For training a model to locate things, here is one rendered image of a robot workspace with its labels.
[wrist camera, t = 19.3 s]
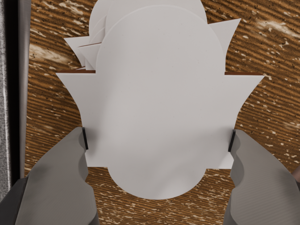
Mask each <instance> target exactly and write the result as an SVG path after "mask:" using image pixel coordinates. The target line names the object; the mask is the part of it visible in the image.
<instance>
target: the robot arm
mask: <svg viewBox="0 0 300 225"><path fill-rule="evenodd" d="M86 150H88V143H87V138H86V133H85V128H84V127H76V128H75V129H73V130H72V131H71V132H70V133H69V134H68V135H67V136H65V137H64V138H63V139H62V140H61V141H59V142H58V143H57V144H56V145H55V146H54V147H52V148H51V149H50V150H49V151H48V152H47V153H45V154H44V155H43V156H42V157H41V158H40V159H39V160H38V162H37V163H36V164H35V165H34V166H33V168H32V169H31V170H30V172H29V173H28V175H27V176H26V177H25V178H22V179H18V180H17V181H16V183H15V184H14V185H13V187H12V188H11V189H10V191H9V192H8V193H7V195H6V196H5V197H4V199H3V200H2V201H1V202H0V225H100V222H99V217H98V212H97V207H96V200H95V196H94V191H93V188H92V187H91V186H90V185H89V184H87V183H86V182H85V180H86V177H87V175H88V167H87V162H86V157H85V152H86ZM228 152H230V154H231V155H232V157H233V159H234V161H233V165H232V168H231V172H230V177H231V179H232V180H233V182H234V185H235V188H234V189H233V190H232V192H231V195H230V198H229V201H228V205H227V208H226V211H225V214H224V220H223V225H300V182H297V180H296V179H295V178H294V177H293V175H292V174H291V173H290V172H289V171H288V170H287V168H286V167H285V166H284V165H283V164H282V163H281V162H280V161H279V160H278V159H277V158H276V157H275V156H274V155H272V154H271V153H270V152H269V151H267V150H266V149H265V148H264V147H262V146H261V145H260V144H259V143H257V142H256V141H255V140H254V139H253V138H251V137H250V136H249V135H248V134H246V133H245V132H244V131H242V130H239V129H233V130H232V133H231V136H230V140H229V147H228Z"/></svg>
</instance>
